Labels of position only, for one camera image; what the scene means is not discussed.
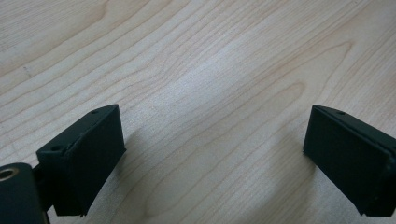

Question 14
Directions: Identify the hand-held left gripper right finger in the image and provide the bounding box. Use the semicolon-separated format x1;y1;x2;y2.
303;104;396;217

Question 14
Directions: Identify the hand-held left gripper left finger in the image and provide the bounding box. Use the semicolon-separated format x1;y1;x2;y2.
35;104;127;217

